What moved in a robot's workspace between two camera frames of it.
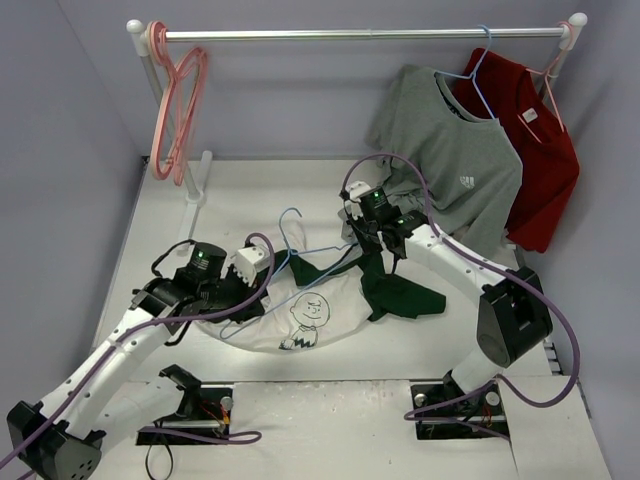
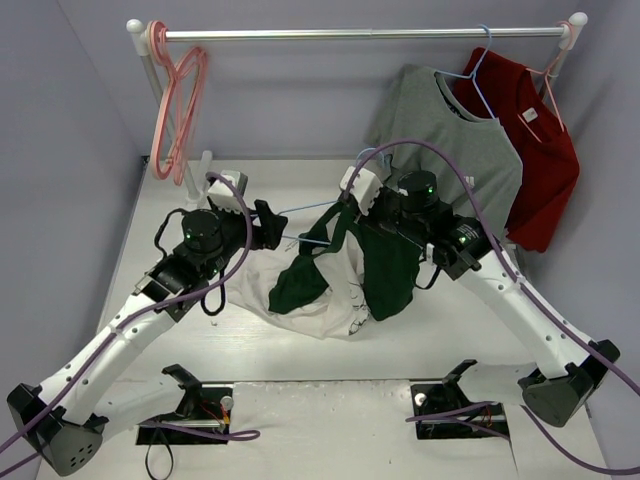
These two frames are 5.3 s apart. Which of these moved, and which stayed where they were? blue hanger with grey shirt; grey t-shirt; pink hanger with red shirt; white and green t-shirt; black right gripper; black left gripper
Moved: black left gripper; black right gripper; white and green t-shirt
Stayed: pink hanger with red shirt; blue hanger with grey shirt; grey t-shirt
